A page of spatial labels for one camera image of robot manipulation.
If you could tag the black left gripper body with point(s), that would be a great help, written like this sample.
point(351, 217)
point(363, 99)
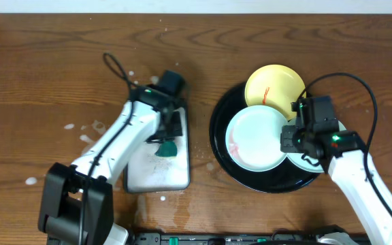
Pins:
point(168, 133)

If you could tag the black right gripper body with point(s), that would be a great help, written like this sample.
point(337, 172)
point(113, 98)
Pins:
point(290, 139)

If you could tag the pale green plate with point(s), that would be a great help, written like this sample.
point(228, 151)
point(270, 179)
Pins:
point(305, 163)

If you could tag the green yellow sponge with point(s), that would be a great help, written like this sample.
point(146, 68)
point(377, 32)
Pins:
point(167, 149)

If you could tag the light blue plate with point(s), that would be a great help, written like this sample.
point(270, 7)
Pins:
point(253, 138)

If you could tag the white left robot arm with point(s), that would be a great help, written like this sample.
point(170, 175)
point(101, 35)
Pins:
point(77, 201)

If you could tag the round black tray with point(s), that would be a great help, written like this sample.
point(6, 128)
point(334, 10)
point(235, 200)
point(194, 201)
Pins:
point(284, 178)

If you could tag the rectangular soapy water tray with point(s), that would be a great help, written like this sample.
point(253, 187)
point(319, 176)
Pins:
point(146, 172)

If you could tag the yellow plate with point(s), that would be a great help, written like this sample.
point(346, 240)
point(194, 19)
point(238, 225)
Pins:
point(276, 86)

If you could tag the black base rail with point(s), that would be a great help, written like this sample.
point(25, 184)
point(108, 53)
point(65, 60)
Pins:
point(192, 239)

